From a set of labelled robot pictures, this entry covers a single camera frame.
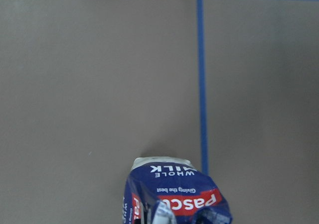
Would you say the blue white milk carton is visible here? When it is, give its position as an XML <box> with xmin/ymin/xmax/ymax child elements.
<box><xmin>122</xmin><ymin>156</ymin><xmax>233</xmax><ymax>224</ymax></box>

